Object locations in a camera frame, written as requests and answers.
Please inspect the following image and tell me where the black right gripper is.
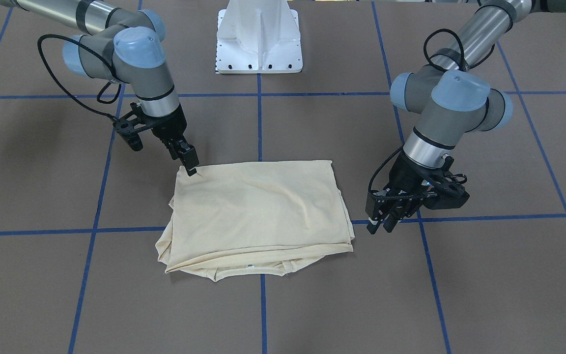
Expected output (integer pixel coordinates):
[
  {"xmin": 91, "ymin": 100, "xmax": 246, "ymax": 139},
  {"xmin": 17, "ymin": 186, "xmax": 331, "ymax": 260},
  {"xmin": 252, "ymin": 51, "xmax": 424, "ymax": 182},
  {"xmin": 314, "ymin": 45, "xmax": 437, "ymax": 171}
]
[{"xmin": 151, "ymin": 106, "xmax": 199, "ymax": 177}]

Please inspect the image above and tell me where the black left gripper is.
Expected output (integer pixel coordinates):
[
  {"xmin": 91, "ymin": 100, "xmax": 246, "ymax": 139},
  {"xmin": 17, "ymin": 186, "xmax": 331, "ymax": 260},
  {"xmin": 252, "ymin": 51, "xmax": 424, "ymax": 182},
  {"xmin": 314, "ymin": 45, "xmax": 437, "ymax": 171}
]
[{"xmin": 367, "ymin": 150, "xmax": 449, "ymax": 235}]

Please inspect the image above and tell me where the beige long-sleeve printed shirt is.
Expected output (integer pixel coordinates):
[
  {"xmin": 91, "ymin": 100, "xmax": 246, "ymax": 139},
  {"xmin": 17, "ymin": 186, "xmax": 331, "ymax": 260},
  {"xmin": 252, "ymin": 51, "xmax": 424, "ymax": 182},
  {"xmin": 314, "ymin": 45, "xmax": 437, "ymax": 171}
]
[{"xmin": 155, "ymin": 160, "xmax": 355, "ymax": 282}]

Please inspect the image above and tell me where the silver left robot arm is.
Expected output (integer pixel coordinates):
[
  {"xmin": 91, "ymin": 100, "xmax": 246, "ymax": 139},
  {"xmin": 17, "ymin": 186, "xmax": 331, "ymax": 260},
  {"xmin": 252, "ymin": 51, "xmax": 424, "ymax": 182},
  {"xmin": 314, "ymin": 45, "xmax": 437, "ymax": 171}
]
[{"xmin": 366, "ymin": 0, "xmax": 534, "ymax": 234}]

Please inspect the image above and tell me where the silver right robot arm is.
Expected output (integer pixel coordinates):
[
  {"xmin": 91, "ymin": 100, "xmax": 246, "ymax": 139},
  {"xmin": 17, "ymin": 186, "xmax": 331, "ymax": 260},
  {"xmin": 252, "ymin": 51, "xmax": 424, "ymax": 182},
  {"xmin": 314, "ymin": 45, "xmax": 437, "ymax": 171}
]
[{"xmin": 0, "ymin": 0, "xmax": 198, "ymax": 176}]

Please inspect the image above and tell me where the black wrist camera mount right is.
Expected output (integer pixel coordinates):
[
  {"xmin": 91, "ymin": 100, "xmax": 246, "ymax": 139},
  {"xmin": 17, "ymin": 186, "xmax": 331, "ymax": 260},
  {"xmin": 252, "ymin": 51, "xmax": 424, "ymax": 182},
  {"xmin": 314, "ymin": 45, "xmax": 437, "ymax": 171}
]
[{"xmin": 113, "ymin": 102, "xmax": 159, "ymax": 151}]

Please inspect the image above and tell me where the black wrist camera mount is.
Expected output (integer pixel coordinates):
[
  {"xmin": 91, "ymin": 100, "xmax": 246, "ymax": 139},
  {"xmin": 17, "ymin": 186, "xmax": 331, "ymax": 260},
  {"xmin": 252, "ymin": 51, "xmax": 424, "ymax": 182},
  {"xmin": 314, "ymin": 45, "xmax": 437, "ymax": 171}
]
[
  {"xmin": 423, "ymin": 155, "xmax": 470, "ymax": 210},
  {"xmin": 113, "ymin": 102, "xmax": 159, "ymax": 151}
]

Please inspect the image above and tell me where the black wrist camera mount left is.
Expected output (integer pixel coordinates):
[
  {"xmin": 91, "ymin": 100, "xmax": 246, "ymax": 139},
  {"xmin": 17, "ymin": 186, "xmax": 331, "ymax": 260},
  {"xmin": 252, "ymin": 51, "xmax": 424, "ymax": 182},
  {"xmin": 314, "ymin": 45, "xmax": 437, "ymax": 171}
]
[{"xmin": 423, "ymin": 155, "xmax": 470, "ymax": 210}]

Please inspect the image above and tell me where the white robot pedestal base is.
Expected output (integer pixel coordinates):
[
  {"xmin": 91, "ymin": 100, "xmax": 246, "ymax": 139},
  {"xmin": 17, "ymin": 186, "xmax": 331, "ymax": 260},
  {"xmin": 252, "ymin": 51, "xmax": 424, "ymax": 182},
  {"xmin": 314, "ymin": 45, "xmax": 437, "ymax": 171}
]
[{"xmin": 215, "ymin": 0, "xmax": 303, "ymax": 74}]

